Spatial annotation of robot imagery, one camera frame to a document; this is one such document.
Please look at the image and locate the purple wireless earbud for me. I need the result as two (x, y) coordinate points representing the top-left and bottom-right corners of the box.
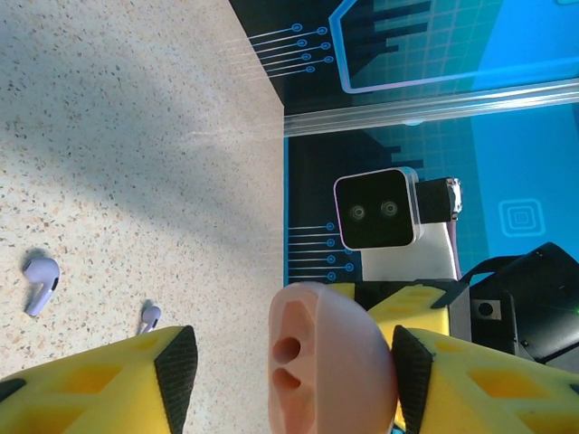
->
(22, 256), (62, 317)
(137, 305), (163, 336)

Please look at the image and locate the right aluminium frame post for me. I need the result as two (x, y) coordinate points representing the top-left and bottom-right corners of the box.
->
(283, 79), (579, 137)

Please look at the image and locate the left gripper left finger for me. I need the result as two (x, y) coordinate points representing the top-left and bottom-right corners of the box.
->
(0, 324), (199, 434)

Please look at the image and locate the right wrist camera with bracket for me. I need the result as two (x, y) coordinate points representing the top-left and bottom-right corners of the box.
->
(333, 166), (462, 285)

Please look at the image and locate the pink earbud charging case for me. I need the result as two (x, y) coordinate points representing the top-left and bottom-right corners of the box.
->
(266, 279), (400, 434)

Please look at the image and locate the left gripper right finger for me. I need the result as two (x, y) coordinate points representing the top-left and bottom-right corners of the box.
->
(389, 325), (579, 434)

